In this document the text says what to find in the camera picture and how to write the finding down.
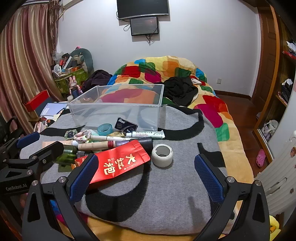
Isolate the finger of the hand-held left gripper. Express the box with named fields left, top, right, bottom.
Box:
left=16, top=131, right=40, bottom=149
left=30, top=142, right=65, bottom=168

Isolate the white ointment tube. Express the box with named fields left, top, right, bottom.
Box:
left=126, top=130, right=166, bottom=139

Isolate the white tape roll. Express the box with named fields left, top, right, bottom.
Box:
left=151, top=144, right=174, bottom=167

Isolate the orange patterned packet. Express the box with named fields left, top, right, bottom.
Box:
left=71, top=156, right=88, bottom=171

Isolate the black card box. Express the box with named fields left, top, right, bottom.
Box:
left=114, top=117, right=138, bottom=132

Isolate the dark purple clothing pile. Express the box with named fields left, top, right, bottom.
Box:
left=82, top=70, right=113, bottom=92

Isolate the white wardrobe door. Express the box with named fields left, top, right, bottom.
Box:
left=254, top=76, right=296, bottom=216

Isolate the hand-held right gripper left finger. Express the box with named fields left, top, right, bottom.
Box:
left=22, top=153, right=100, bottom=241

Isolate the large black wall television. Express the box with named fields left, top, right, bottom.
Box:
left=116, top=0, right=170, bottom=20

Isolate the red box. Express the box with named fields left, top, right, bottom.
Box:
left=25, top=90, right=50, bottom=112

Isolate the white bag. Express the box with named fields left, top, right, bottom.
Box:
left=260, top=120, right=279, bottom=142

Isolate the peach cosmetic tube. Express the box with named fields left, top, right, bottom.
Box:
left=42, top=140, right=79, bottom=149

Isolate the green gift bag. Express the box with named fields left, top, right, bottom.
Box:
left=54, top=68, right=89, bottom=94

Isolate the pink clog shoe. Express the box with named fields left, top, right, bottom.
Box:
left=255, top=149, right=266, bottom=168

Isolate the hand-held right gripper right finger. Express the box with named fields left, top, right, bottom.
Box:
left=194, top=153, right=271, bottom=241

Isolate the small green patterned packet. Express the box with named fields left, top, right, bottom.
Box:
left=64, top=130, right=78, bottom=141

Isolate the purple tube with black cap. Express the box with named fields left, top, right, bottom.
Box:
left=116, top=137, right=153, bottom=152

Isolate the green plastic bottle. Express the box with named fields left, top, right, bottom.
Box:
left=54, top=146, right=93, bottom=173

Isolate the slim white green tube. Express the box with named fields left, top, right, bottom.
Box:
left=89, top=135, right=125, bottom=141

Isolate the pink bunny toy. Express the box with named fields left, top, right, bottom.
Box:
left=69, top=76, right=82, bottom=98

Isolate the blue white notebook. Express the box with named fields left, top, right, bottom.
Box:
left=40, top=103, right=69, bottom=116

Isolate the small black wall monitor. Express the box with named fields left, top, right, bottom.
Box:
left=129, top=16, right=160, bottom=37

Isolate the clear plastic storage bin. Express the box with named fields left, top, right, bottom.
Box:
left=68, top=84, right=167, bottom=132

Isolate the wooden wardrobe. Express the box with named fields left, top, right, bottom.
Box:
left=251, top=5, right=296, bottom=163

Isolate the long cream cosmetic tube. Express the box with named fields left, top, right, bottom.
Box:
left=77, top=141, right=118, bottom=151

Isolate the yellow plush toy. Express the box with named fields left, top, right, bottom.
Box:
left=268, top=215, right=281, bottom=237

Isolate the striped pink brown curtain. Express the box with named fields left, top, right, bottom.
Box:
left=0, top=3, right=60, bottom=135

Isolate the grey black patterned blanket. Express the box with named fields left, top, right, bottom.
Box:
left=20, top=104, right=228, bottom=230

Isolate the grey plush neck pillow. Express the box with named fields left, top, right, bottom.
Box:
left=69, top=48, right=94, bottom=72

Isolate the red tea packet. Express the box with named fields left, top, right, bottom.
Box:
left=75, top=139, right=151, bottom=184

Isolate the teal tape roll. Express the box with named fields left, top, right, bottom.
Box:
left=97, top=123, right=114, bottom=136

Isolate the black clothing pile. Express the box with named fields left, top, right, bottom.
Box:
left=155, top=76, right=199, bottom=106

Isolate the pink white braided rope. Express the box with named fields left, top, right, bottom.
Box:
left=73, top=130, right=93, bottom=143

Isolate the colourful patchwork blanket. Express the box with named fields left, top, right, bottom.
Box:
left=55, top=56, right=255, bottom=241

